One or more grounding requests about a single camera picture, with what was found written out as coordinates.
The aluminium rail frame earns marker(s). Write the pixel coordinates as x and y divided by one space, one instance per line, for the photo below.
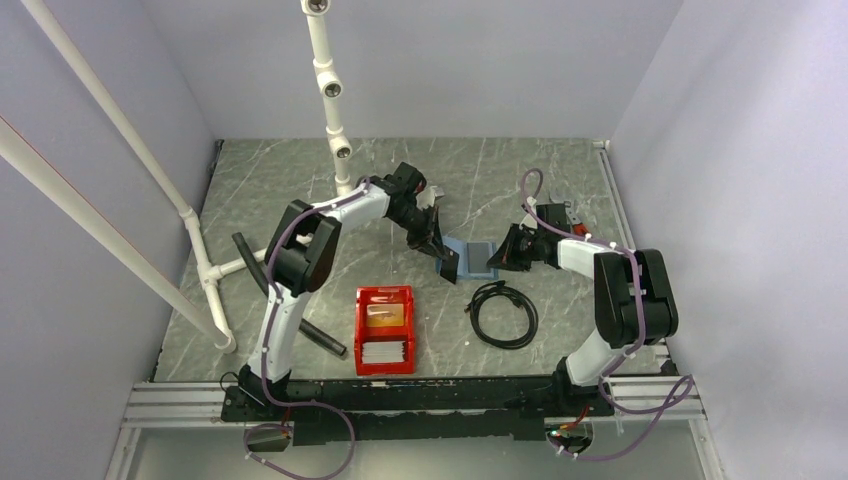
651 398

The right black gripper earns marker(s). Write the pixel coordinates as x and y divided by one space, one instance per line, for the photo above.
506 255

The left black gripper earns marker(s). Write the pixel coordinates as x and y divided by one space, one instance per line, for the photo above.
429 239

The red plastic bin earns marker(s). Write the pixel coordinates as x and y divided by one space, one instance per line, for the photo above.
385 313

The white card stack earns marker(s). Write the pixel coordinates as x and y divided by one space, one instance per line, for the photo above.
383 352

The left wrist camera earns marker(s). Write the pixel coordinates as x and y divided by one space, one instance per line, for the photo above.
429 196

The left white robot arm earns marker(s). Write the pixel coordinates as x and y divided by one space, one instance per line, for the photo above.
301 255

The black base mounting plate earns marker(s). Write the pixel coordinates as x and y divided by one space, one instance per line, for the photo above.
323 411

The blue card holder wallet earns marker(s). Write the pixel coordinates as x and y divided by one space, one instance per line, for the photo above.
472 258

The red handled adjustable wrench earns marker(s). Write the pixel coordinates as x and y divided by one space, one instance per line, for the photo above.
577 226

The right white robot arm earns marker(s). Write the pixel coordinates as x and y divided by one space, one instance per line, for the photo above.
633 299

